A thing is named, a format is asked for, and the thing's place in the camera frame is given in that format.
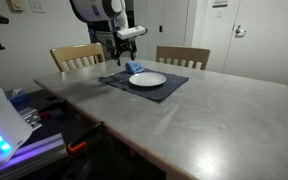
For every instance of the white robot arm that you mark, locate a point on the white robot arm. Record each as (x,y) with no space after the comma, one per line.
(90,8)

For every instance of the white round plate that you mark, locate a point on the white round plate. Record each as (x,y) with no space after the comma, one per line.
(147,80)

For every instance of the dark blue fabric placemat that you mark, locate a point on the dark blue fabric placemat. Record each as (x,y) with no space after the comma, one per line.
(170,85)

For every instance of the beige wall thermostat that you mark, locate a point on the beige wall thermostat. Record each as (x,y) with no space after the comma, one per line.
(15,5)

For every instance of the light blue microfibre cloth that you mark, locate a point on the light blue microfibre cloth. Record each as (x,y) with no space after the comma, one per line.
(134,66)

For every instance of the white door sign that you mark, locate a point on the white door sign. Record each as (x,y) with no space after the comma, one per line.
(220,3)

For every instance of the wide white switch plate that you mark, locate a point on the wide white switch plate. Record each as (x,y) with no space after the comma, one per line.
(37,5)

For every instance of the blue box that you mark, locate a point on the blue box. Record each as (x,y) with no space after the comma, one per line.
(19,99)

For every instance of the silver metal blocks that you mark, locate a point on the silver metal blocks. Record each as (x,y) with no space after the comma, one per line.
(29,116)

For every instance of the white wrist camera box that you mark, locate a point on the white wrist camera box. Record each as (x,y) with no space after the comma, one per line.
(130,32)

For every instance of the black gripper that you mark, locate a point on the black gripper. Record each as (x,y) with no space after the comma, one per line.
(125,46)

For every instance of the white robot base blue lights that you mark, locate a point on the white robot base blue lights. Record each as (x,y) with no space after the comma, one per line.
(0,116)

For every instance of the wooden slat-back chair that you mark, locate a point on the wooden slat-back chair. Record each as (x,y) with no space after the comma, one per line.
(77,51)
(184,52)

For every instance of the aluminium extrusion rail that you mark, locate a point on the aluminium extrusion rail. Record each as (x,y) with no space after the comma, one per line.
(40,150)

